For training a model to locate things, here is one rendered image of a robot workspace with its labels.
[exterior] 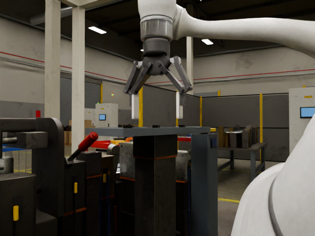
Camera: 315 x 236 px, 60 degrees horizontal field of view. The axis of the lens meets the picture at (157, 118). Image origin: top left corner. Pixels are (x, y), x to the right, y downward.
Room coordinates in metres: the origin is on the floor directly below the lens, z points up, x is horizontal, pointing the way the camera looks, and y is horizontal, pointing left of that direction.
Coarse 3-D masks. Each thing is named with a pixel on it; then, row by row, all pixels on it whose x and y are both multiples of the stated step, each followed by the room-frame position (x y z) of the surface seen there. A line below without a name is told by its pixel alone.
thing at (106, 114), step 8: (112, 96) 11.36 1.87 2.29; (96, 104) 11.45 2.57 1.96; (104, 104) 11.24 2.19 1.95; (112, 104) 11.22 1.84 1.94; (96, 112) 11.45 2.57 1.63; (104, 112) 11.24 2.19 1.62; (112, 112) 11.22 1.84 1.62; (96, 120) 11.45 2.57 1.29; (104, 120) 11.24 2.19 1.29; (112, 120) 11.22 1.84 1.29; (104, 136) 11.24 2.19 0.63
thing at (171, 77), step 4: (156, 64) 0.73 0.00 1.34; (160, 64) 0.73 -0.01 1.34; (160, 68) 0.73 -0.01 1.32; (164, 68) 0.73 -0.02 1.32; (168, 68) 0.76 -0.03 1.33; (164, 72) 0.73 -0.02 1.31; (168, 72) 0.73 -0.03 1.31; (168, 76) 0.73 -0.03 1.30; (172, 76) 0.72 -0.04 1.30; (172, 80) 0.72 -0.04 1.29; (176, 80) 0.72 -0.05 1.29; (176, 84) 0.72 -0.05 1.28; (180, 84) 0.73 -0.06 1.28; (180, 88) 0.71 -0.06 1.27
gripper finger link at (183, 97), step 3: (183, 87) 0.71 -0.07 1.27; (186, 90) 0.71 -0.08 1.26; (189, 90) 0.72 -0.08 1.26; (180, 93) 0.72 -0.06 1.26; (183, 93) 0.71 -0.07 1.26; (180, 96) 0.72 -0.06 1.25; (183, 96) 0.71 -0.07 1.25; (180, 99) 0.72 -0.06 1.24; (183, 99) 0.71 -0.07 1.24; (180, 102) 0.72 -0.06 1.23; (183, 102) 0.71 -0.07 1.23
